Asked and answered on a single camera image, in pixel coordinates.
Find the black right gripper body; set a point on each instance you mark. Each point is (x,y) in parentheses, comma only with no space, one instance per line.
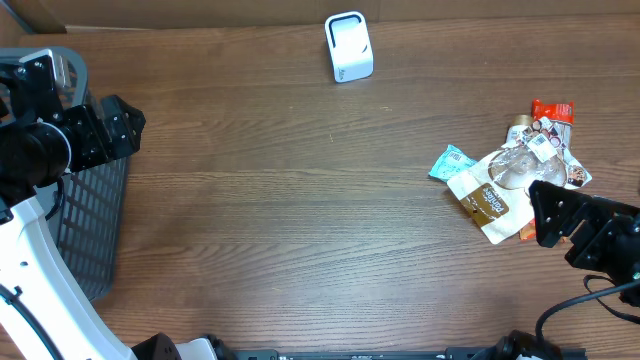
(591,239)

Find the brown clear snack bag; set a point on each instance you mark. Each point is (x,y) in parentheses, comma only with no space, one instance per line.
(495,194)

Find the orange spaghetti packet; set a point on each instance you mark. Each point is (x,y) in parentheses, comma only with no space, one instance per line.
(547,156)

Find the white tube with gold cap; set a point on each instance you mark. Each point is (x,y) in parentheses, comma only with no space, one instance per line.
(519,133)

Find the mint green wipes packet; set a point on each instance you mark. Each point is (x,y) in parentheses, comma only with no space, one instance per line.
(450,163)

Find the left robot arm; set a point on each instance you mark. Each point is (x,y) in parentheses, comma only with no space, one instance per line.
(46,313)

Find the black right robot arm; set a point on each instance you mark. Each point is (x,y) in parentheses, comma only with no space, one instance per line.
(521,343)

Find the white barcode scanner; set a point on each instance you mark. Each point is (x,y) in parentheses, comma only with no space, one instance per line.
(349,46)

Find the grey plastic mesh basket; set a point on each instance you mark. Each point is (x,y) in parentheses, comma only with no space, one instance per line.
(77,171)

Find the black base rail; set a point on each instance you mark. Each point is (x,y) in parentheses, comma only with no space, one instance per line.
(452,353)

